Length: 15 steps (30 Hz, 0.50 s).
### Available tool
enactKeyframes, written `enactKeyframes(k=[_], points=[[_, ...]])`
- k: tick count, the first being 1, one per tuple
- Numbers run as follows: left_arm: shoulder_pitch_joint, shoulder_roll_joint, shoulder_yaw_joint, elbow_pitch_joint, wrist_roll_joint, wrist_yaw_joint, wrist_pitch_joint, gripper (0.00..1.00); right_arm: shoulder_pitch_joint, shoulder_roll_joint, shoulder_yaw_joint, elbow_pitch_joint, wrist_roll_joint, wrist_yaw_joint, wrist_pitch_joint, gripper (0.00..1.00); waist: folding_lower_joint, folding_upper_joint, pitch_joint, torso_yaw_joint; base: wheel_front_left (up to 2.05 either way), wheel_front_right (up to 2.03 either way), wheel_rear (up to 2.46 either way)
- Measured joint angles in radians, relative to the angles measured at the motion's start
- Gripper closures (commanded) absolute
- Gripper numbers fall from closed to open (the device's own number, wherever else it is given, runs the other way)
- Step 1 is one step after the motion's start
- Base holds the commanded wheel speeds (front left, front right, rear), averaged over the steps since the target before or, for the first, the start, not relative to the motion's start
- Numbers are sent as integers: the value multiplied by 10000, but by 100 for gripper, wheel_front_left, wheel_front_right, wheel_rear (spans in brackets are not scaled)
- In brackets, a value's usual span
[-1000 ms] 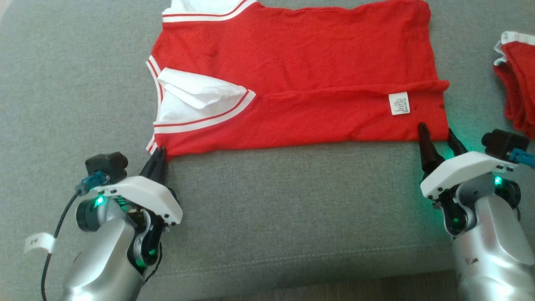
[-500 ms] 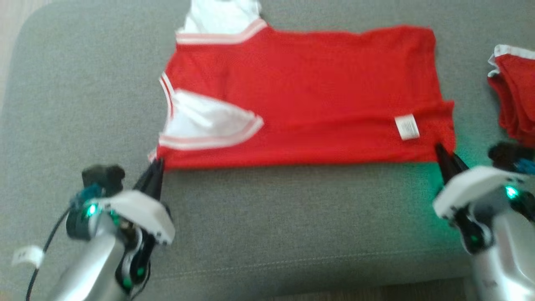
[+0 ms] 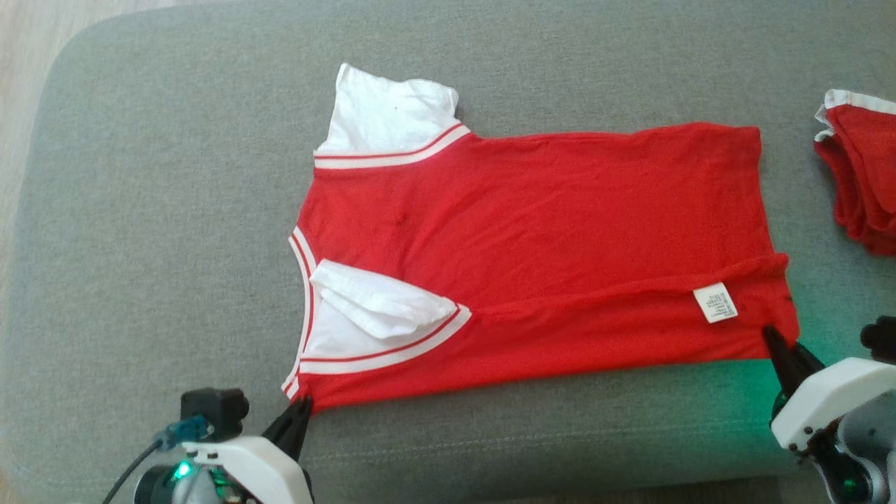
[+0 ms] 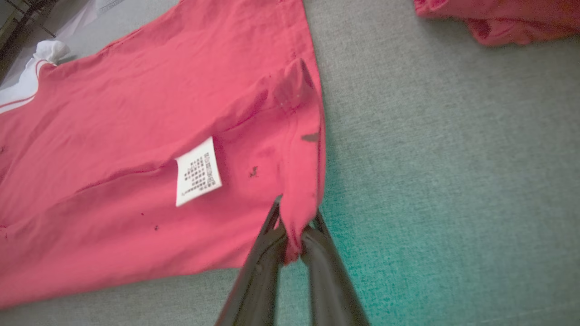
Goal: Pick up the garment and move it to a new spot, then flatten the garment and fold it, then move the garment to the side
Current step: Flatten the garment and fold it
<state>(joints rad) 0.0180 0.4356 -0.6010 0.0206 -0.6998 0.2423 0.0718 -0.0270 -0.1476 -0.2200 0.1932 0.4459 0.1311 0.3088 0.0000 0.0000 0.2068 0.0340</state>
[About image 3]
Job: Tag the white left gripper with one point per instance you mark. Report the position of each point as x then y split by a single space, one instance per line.
245 469

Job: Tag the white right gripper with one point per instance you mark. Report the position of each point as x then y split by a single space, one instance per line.
826 399

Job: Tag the red shorts with white trim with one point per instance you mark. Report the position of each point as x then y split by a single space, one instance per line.
868 175

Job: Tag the red t-shirt with white sleeves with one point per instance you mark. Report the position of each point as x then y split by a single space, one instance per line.
546 231

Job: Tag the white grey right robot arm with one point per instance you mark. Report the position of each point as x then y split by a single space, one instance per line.
878 434

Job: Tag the grey sofa seat cushion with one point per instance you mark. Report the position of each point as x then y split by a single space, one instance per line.
175 245

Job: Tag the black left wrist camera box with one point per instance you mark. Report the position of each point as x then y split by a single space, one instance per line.
213 413

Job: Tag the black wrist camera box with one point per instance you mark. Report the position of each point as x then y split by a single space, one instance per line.
213 413
880 339

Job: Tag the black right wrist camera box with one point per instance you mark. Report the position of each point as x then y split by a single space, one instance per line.
880 339

